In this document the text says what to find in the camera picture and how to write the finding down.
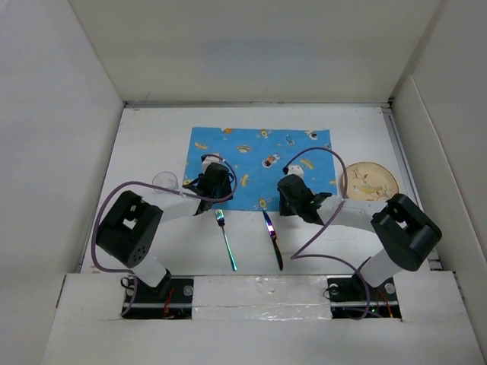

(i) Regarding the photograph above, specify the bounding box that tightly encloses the blue patterned cloth placemat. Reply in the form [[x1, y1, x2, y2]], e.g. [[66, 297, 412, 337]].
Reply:
[[183, 127, 332, 211]]

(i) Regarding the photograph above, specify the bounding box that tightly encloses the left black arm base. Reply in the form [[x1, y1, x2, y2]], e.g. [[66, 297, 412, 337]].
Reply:
[[120, 276, 194, 320]]

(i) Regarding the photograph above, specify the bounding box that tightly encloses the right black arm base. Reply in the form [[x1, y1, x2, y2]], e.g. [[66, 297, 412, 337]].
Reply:
[[323, 275, 402, 319]]

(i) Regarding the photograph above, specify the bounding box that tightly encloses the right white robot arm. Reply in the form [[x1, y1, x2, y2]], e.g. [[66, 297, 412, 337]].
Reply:
[[277, 174, 442, 300]]

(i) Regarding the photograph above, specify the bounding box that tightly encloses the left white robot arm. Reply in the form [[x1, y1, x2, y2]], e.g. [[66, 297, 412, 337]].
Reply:
[[91, 161, 237, 302]]

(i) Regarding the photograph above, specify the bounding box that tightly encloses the iridescent fork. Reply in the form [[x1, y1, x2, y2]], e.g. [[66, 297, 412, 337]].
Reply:
[[215, 209, 237, 271]]

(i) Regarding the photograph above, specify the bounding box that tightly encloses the iridescent knife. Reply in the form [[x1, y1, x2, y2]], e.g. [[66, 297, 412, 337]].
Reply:
[[261, 209, 284, 271]]

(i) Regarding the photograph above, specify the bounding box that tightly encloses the clear plastic cup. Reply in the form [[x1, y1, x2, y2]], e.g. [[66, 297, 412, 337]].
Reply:
[[152, 171, 179, 193]]

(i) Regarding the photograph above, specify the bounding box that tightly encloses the beige floral plate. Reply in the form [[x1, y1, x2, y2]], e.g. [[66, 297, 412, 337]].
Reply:
[[345, 162, 399, 202]]

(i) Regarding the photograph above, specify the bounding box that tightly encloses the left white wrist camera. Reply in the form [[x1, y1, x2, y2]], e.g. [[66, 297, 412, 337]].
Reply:
[[201, 154, 224, 173]]

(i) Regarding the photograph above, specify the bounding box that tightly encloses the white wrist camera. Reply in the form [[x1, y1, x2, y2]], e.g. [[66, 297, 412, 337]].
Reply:
[[283, 164, 304, 179], [201, 154, 224, 173]]

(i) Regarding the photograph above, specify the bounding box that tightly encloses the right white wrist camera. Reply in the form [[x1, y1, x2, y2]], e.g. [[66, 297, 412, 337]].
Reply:
[[283, 164, 304, 179]]

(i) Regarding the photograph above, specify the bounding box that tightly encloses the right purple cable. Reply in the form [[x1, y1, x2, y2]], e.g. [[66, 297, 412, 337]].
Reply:
[[282, 146, 372, 319]]

